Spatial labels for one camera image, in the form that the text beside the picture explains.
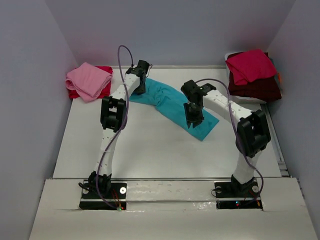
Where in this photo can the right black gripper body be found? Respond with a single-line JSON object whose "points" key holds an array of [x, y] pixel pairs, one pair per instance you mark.
{"points": [[194, 115]]}

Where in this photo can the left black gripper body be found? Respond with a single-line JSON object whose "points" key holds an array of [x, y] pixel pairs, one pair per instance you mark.
{"points": [[140, 88]]}

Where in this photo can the turquoise t shirt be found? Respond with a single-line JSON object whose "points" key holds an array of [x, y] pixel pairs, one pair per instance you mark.
{"points": [[170, 103]]}

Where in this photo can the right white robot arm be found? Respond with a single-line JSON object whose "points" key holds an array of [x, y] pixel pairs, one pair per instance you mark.
{"points": [[251, 129]]}

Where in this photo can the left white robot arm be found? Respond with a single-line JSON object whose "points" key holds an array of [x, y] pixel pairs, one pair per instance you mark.
{"points": [[113, 119]]}

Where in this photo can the red folded t shirt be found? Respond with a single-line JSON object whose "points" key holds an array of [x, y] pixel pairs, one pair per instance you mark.
{"points": [[103, 87]]}

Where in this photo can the pink folded t shirt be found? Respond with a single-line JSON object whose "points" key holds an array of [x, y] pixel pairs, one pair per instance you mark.
{"points": [[86, 81]]}

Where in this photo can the magenta t shirt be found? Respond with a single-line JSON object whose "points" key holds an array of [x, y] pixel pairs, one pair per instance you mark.
{"points": [[250, 66]]}

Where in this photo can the dark red t shirt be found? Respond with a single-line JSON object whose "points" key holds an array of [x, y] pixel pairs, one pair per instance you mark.
{"points": [[260, 88]]}

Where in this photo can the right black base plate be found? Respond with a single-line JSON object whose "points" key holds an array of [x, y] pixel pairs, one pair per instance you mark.
{"points": [[230, 197]]}

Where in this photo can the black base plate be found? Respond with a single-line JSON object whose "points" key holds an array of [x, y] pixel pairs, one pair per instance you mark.
{"points": [[230, 197], [116, 197]]}

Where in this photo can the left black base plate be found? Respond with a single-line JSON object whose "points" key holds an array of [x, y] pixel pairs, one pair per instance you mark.
{"points": [[116, 197]]}

